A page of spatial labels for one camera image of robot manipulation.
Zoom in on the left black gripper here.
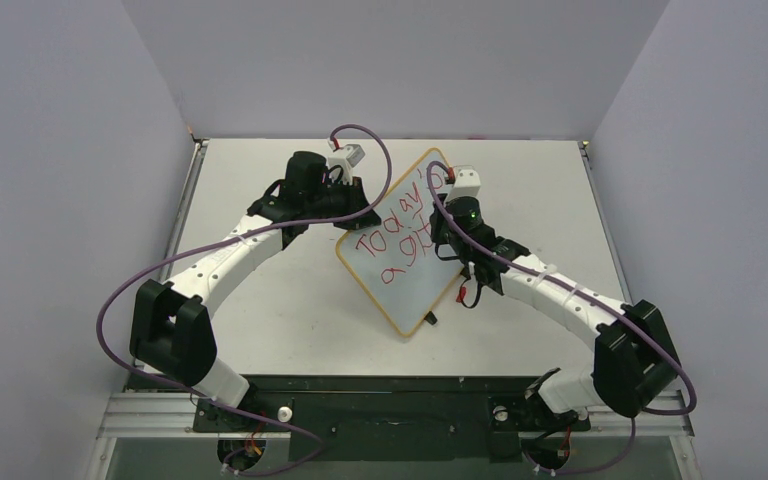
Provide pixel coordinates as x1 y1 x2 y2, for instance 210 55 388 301
306 176 380 231

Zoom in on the yellow-framed whiteboard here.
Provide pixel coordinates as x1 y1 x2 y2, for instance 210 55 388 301
336 148 461 337

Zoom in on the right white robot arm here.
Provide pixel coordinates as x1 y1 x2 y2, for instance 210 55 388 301
431 194 680 427

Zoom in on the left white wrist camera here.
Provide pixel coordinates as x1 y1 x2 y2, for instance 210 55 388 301
327 144 365 184

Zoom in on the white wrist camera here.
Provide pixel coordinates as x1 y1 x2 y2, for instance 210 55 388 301
446 165 481 201
327 144 365 184

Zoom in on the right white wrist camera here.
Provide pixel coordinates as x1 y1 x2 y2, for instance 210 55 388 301
446 165 481 201

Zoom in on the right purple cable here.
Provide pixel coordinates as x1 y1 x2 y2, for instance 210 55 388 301
425 160 699 478

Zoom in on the purple cable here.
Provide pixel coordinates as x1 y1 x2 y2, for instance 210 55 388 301
95 123 395 478
425 160 699 478

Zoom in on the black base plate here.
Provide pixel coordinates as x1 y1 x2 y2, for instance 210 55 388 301
125 374 624 464

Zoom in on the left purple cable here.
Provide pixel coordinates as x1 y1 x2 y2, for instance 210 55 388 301
95 123 395 478

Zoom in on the aluminium frame rail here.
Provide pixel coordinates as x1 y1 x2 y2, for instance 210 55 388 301
98 392 694 439

